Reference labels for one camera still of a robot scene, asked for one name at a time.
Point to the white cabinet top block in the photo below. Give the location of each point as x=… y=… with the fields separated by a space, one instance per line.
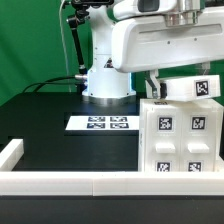
x=190 y=88

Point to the white cabinet body box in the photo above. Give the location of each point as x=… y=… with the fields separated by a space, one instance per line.
x=179 y=136

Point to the white marker base plate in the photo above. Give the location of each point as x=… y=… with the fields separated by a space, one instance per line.
x=108 y=123

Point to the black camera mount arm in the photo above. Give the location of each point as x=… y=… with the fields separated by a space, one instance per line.
x=78 y=18

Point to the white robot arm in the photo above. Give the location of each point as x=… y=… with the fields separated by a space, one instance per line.
x=104 y=82

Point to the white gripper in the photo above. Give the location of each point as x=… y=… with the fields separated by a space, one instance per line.
x=147 y=43

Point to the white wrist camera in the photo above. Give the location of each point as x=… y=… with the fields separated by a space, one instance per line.
x=134 y=8

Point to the white u-shaped obstacle frame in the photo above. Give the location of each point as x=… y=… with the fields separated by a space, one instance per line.
x=49 y=183

